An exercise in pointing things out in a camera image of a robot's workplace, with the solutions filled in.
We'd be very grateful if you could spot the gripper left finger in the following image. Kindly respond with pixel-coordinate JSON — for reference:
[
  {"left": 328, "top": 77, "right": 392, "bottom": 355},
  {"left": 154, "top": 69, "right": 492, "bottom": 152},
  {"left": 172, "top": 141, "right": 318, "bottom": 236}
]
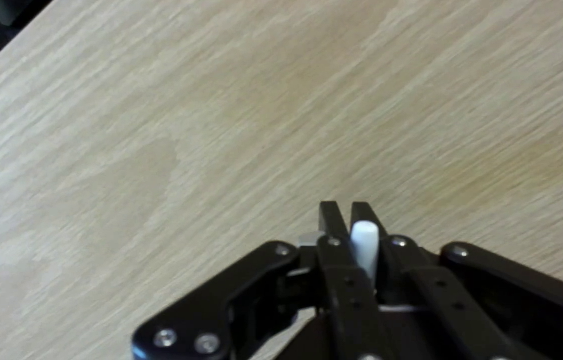
[{"left": 131, "top": 201, "right": 392, "bottom": 360}]

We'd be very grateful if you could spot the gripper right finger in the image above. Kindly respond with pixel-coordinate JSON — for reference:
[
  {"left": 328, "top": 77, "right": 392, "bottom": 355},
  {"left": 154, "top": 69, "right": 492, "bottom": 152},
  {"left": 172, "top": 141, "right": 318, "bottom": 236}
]
[{"left": 350, "top": 201, "right": 563, "bottom": 360}]

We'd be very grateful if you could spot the white marker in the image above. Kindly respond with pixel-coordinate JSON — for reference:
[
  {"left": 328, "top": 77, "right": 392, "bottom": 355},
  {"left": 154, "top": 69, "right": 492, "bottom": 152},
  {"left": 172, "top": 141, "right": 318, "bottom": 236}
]
[{"left": 299, "top": 220, "right": 380, "bottom": 286}]

